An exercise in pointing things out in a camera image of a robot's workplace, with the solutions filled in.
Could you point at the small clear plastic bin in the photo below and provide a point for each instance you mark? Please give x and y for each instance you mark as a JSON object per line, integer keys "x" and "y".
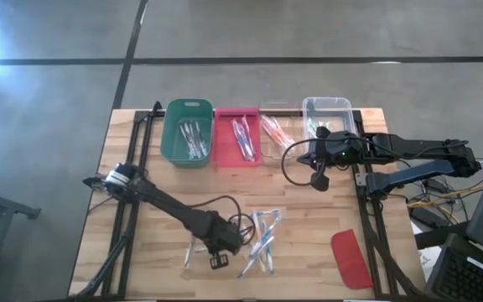
{"x": 266, "y": 157}

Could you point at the red plastic lid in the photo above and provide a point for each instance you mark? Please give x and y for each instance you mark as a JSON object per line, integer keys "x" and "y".
{"x": 350, "y": 260}

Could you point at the pink plastic bin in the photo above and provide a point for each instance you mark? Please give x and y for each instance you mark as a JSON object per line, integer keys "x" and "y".
{"x": 224, "y": 155}

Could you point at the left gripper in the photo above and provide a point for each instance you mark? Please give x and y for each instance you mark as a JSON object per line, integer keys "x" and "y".
{"x": 224, "y": 235}

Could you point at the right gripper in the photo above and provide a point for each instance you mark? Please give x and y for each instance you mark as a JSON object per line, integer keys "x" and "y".
{"x": 342, "y": 149}

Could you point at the white paper sheet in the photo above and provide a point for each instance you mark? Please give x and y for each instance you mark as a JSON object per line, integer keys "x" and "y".
{"x": 430, "y": 260}

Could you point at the black desk crossbar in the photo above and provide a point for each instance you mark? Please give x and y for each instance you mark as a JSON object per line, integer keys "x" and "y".
{"x": 438, "y": 237}

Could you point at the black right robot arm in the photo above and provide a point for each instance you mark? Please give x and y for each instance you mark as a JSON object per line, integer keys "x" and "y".
{"x": 413, "y": 147}

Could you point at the large clear plastic bin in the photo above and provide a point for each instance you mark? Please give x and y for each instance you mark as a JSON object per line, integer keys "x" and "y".
{"x": 333, "y": 109}

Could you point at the dark open laptop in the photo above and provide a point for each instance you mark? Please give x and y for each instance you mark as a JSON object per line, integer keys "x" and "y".
{"x": 468, "y": 277}

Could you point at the black power brick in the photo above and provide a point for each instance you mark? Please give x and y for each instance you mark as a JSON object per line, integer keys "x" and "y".
{"x": 428, "y": 217}

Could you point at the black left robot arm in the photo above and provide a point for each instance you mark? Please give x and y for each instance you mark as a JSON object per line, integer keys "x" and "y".
{"x": 162, "y": 201}

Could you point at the green plastic bin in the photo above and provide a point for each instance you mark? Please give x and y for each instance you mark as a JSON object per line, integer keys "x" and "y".
{"x": 174, "y": 157}

